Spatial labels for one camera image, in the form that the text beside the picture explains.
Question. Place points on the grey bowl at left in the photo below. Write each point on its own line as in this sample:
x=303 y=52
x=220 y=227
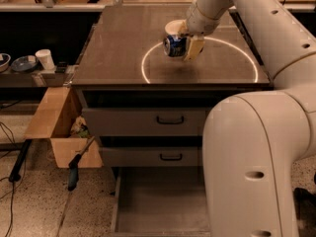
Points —
x=4 y=61

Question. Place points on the white paper bowl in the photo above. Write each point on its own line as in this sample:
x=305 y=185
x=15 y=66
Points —
x=173 y=27

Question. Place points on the grey open bottom drawer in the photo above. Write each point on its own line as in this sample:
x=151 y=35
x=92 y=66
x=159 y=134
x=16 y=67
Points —
x=160 y=202

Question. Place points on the white paper cup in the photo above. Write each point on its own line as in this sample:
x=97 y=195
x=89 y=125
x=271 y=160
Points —
x=45 y=59

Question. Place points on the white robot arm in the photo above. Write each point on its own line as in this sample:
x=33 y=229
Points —
x=251 y=140

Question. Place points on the black chair caster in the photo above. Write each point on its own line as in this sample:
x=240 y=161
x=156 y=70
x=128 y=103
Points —
x=302 y=198

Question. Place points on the grey drawer cabinet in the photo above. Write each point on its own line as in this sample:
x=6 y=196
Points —
x=125 y=66

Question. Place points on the blue pepsi can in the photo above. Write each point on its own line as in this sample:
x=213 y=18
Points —
x=174 y=46

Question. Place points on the dark blue plate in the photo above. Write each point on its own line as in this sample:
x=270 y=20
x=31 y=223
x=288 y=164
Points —
x=25 y=64

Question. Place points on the grey middle drawer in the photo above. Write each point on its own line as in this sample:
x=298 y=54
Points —
x=152 y=156

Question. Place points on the grey side shelf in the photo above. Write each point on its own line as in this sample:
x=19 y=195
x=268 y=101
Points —
x=38 y=78

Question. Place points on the grey top drawer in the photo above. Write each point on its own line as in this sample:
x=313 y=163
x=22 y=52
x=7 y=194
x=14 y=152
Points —
x=145 y=122

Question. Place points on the black bar on floor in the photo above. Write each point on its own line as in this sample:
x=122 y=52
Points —
x=15 y=173

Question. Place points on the teal handled tool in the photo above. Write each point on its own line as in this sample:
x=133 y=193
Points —
x=73 y=177

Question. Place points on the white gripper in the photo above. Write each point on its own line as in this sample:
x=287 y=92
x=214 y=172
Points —
x=201 y=24

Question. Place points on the open cardboard box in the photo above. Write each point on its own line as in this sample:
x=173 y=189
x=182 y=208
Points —
x=58 y=110

